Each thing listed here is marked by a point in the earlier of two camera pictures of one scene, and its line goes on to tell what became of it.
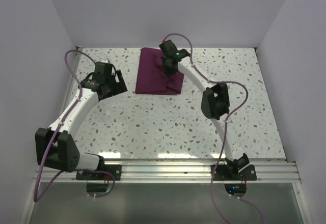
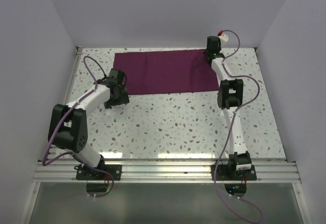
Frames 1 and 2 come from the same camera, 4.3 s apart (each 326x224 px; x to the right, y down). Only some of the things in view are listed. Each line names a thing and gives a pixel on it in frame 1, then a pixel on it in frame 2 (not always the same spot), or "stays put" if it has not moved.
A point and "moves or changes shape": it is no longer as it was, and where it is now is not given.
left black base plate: x=115 y=169 stays put
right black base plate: x=223 y=172 stays put
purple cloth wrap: x=152 y=78 moves or changes shape
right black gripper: x=166 y=72 to x=205 y=52
